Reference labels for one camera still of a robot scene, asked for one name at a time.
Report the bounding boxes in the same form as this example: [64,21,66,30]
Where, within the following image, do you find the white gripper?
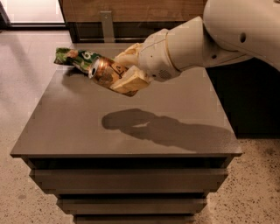
[109,29,181,94]

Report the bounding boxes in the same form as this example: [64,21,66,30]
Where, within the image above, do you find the orange soda can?
[88,56,128,91]

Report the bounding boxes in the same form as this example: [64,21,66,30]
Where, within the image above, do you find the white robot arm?
[111,0,280,94]

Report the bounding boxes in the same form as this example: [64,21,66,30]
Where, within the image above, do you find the green chip bag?
[54,47,100,74]

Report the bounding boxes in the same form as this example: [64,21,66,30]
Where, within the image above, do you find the grey drawer cabinet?
[10,42,243,224]

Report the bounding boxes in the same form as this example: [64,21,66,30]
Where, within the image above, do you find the top grey drawer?
[31,169,228,194]

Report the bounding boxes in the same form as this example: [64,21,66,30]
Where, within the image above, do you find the grey drawer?
[31,169,228,194]
[58,199,206,215]

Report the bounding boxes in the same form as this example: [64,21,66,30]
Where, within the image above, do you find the middle grey drawer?
[58,199,206,215]

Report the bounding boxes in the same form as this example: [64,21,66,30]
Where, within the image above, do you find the left metal bracket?
[100,10,115,43]

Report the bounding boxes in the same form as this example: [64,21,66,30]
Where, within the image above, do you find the wooden wall panel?
[58,0,207,23]

